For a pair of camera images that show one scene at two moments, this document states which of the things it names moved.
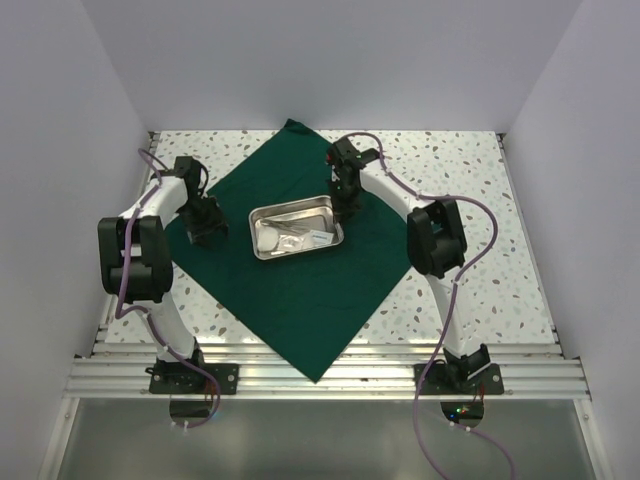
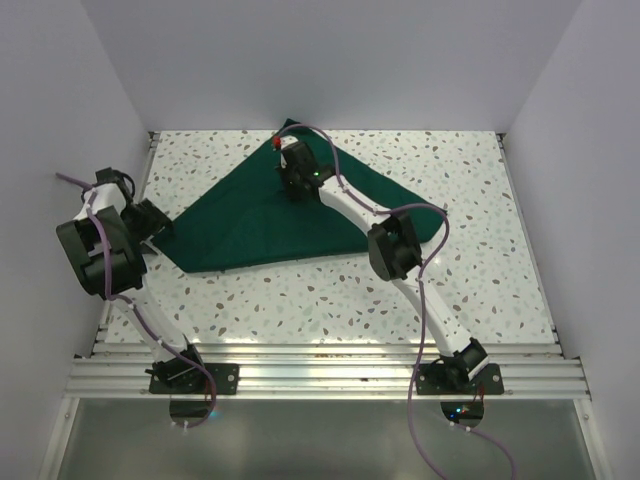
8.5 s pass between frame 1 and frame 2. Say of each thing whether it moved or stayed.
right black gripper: moved
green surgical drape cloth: moved
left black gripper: moved
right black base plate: stayed
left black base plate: stayed
